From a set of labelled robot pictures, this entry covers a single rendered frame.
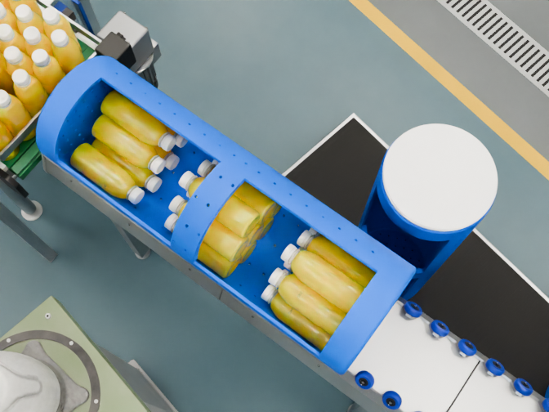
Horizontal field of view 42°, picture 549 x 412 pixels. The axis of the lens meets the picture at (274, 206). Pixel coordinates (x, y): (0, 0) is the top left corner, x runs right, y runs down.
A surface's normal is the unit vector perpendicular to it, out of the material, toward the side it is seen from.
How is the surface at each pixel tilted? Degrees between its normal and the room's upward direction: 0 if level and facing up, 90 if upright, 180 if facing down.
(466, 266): 0
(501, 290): 0
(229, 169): 19
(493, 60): 0
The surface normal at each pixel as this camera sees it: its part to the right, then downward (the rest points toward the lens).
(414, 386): 0.00, -0.33
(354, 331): -0.31, 0.12
